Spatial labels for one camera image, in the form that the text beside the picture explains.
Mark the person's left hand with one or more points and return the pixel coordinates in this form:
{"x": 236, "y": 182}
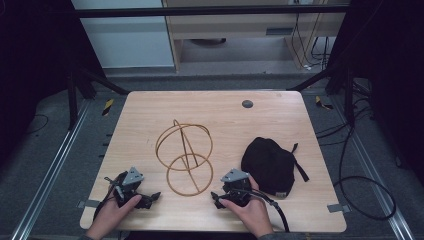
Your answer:
{"x": 113, "y": 213}

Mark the black frame crossbar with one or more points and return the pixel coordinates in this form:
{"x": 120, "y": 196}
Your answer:
{"x": 200, "y": 12}

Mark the black cap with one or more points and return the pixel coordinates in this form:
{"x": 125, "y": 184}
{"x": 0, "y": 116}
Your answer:
{"x": 268, "y": 166}

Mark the person's right hand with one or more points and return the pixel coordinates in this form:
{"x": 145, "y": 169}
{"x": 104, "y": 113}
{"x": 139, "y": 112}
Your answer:
{"x": 248, "y": 215}

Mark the yellow black striped tape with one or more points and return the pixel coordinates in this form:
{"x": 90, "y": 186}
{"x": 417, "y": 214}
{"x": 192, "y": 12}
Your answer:
{"x": 107, "y": 106}
{"x": 321, "y": 103}

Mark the black metal stand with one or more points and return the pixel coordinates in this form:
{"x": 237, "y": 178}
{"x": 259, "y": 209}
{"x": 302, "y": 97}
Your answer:
{"x": 348, "y": 96}
{"x": 72, "y": 96}

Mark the grey metal table bracket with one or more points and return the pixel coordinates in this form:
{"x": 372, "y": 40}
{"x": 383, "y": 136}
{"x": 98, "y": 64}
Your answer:
{"x": 338, "y": 208}
{"x": 87, "y": 203}

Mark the white cabinet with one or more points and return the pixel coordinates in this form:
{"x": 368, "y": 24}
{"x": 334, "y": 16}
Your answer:
{"x": 126, "y": 40}

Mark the aluminium floor rail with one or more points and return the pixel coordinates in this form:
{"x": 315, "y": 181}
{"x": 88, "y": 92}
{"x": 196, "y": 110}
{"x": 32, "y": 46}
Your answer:
{"x": 373, "y": 173}
{"x": 50, "y": 173}

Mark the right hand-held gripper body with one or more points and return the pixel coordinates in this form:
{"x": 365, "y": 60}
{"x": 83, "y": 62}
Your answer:
{"x": 237, "y": 186}

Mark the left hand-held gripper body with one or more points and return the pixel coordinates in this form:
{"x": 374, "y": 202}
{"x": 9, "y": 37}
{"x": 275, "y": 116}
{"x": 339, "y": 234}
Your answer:
{"x": 128, "y": 185}

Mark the grey round table grommet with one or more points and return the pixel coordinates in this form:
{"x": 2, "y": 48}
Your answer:
{"x": 247, "y": 104}

